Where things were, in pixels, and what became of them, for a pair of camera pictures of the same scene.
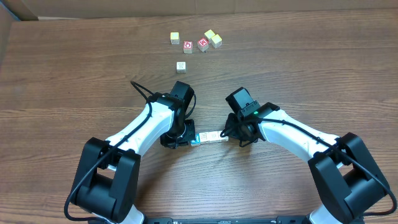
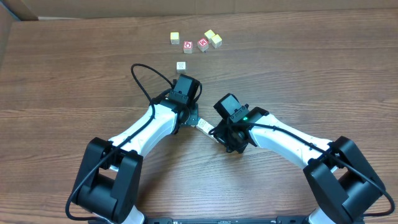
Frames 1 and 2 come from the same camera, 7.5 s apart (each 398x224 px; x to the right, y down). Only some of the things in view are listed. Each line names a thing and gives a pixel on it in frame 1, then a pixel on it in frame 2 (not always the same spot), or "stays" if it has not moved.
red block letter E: [203, 44] stays
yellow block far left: [175, 38] stays
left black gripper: [189, 134] → [193, 117]
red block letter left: [188, 46] stays
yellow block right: [216, 41] stays
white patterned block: [204, 136] → [204, 126]
